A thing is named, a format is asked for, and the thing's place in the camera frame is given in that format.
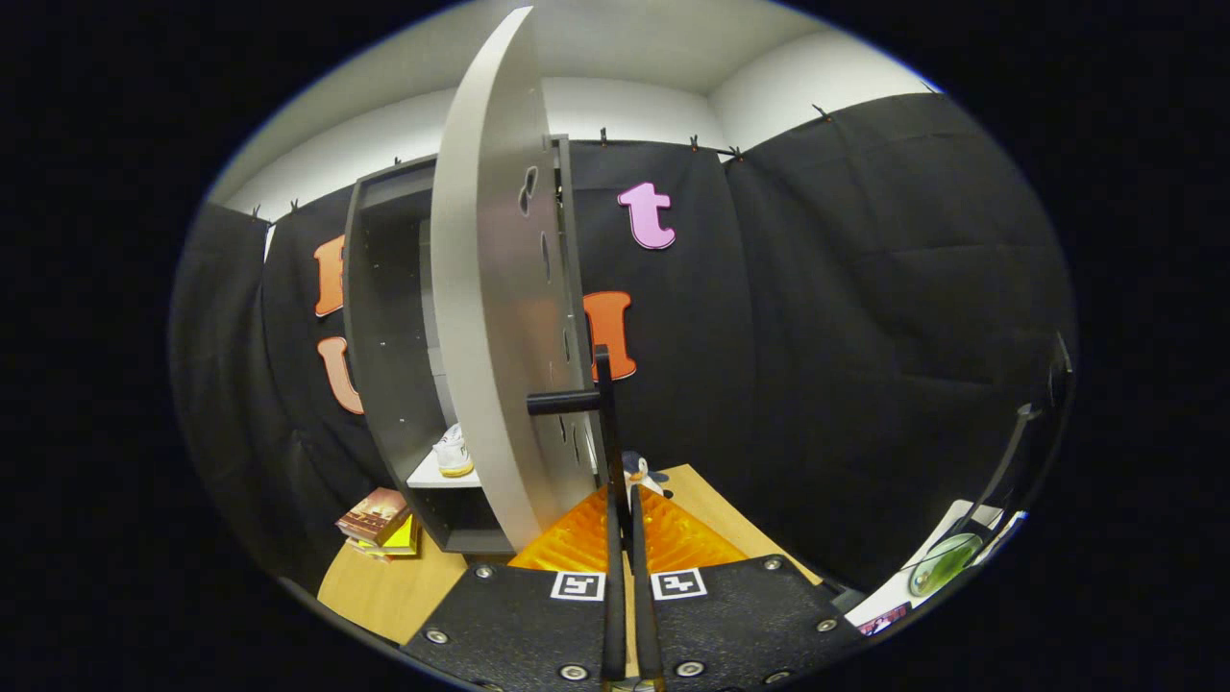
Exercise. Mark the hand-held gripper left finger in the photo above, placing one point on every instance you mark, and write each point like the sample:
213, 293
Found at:
613, 615

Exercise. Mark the orange cover book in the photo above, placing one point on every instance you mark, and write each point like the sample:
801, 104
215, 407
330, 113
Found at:
384, 555

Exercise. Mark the dark grey shoe cabinet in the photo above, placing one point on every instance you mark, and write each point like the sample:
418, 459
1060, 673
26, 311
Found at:
384, 317

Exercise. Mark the black backdrop cloth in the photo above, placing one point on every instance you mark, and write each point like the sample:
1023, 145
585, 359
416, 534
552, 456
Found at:
865, 336

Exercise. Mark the beige shoe cabinet door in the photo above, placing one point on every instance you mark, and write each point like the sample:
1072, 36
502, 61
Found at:
490, 288

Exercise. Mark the brown cover book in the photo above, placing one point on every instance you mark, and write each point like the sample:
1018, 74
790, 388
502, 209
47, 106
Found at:
373, 514

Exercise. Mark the black stand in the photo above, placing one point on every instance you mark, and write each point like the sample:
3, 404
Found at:
1009, 452

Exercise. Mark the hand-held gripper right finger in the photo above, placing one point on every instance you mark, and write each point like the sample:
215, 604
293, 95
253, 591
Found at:
646, 625

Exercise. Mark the penguin plush toy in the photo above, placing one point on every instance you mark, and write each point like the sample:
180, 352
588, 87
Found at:
636, 471

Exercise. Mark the green round object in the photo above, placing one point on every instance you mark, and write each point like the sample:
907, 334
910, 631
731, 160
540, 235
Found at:
947, 562

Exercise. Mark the white striped shoe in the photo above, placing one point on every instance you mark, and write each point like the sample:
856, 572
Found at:
452, 457

